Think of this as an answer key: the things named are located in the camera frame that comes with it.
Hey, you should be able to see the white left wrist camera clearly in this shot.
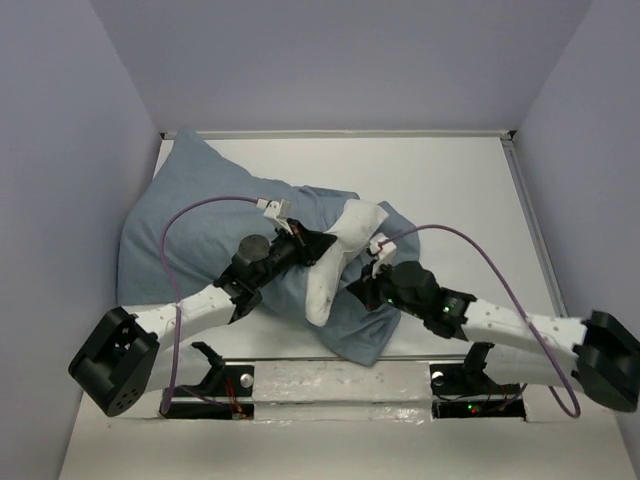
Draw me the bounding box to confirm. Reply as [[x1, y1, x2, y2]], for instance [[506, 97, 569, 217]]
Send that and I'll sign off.
[[256, 198, 293, 235]]

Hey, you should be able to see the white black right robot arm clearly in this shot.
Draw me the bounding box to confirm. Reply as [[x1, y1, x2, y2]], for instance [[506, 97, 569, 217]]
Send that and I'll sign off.
[[348, 261, 639, 413]]

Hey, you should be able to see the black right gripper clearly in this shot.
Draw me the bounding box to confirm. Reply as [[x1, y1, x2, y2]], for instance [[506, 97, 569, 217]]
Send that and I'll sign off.
[[348, 256, 425, 320]]

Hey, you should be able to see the aluminium table rail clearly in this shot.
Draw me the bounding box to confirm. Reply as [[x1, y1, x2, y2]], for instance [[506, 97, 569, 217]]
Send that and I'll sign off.
[[160, 129, 516, 141], [501, 131, 568, 317], [224, 353, 466, 363]]

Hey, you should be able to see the aluminium front table rail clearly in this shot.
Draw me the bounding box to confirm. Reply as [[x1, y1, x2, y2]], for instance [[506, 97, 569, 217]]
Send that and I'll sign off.
[[224, 353, 466, 363]]

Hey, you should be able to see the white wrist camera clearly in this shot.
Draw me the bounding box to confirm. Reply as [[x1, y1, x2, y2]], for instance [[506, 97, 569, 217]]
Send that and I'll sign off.
[[367, 233, 397, 278], [256, 198, 293, 235]]

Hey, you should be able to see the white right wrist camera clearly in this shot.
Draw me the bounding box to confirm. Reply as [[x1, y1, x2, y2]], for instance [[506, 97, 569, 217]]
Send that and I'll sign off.
[[367, 233, 397, 278]]

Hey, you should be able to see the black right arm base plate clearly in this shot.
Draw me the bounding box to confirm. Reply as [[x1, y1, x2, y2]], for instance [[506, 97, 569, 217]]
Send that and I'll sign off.
[[429, 343, 526, 420]]

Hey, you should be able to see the aluminium right table rail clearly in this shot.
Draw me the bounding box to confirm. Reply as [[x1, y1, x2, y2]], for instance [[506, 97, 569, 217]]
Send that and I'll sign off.
[[501, 131, 568, 317]]

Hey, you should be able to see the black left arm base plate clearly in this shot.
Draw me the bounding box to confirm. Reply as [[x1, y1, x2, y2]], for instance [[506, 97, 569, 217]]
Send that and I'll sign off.
[[159, 341, 255, 421]]

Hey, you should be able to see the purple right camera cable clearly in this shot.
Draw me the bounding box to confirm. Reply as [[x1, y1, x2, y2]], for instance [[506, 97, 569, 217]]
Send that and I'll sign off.
[[379, 223, 584, 420]]

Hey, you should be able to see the blue-grey fabric pillowcase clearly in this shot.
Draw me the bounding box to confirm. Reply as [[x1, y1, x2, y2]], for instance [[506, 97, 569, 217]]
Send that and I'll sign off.
[[116, 129, 413, 366]]

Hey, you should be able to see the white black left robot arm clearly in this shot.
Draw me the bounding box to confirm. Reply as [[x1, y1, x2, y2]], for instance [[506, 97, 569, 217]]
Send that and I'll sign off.
[[68, 223, 337, 417]]

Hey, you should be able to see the white pillow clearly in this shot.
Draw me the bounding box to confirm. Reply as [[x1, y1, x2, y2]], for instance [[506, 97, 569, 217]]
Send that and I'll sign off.
[[305, 199, 388, 327]]

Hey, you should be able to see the aluminium back table rail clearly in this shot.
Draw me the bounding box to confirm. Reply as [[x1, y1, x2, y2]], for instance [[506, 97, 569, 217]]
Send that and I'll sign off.
[[160, 129, 516, 141]]

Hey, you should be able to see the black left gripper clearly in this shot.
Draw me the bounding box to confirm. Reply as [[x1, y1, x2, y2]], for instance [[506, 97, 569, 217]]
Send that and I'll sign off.
[[252, 219, 334, 290]]

